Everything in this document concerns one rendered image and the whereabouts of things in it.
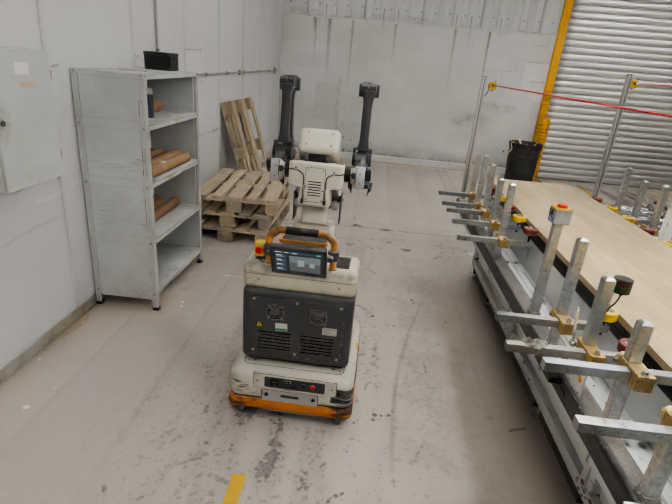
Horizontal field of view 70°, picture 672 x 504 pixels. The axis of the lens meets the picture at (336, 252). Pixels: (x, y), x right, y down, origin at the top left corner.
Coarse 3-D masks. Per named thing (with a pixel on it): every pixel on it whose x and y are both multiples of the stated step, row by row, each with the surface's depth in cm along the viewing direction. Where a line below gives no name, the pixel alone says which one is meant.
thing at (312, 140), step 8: (304, 128) 242; (312, 128) 242; (304, 136) 240; (312, 136) 240; (320, 136) 240; (328, 136) 240; (336, 136) 240; (304, 144) 238; (312, 144) 238; (320, 144) 238; (328, 144) 238; (336, 144) 238; (304, 152) 239; (312, 152) 239; (320, 152) 238; (328, 152) 237; (336, 152) 238; (336, 160) 243
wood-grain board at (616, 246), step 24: (504, 192) 360; (528, 192) 366; (552, 192) 373; (576, 192) 381; (528, 216) 303; (576, 216) 312; (600, 216) 317; (600, 240) 268; (624, 240) 272; (648, 240) 276; (600, 264) 232; (624, 264) 235; (648, 264) 238; (648, 288) 209; (624, 312) 185; (648, 312) 187
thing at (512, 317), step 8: (496, 312) 189; (504, 312) 189; (512, 312) 190; (496, 320) 189; (504, 320) 188; (512, 320) 188; (520, 320) 188; (528, 320) 188; (536, 320) 187; (544, 320) 187; (552, 320) 187; (576, 328) 187; (584, 328) 187; (608, 328) 186
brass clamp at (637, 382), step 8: (616, 360) 144; (624, 360) 140; (632, 368) 136; (640, 368) 136; (632, 376) 135; (640, 376) 132; (632, 384) 135; (640, 384) 133; (648, 384) 133; (648, 392) 134
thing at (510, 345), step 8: (504, 344) 167; (512, 344) 164; (520, 344) 164; (520, 352) 165; (528, 352) 164; (536, 352) 164; (544, 352) 164; (552, 352) 164; (560, 352) 163; (568, 352) 163; (576, 352) 163; (584, 352) 163; (608, 352) 164; (616, 352) 165; (608, 360) 163
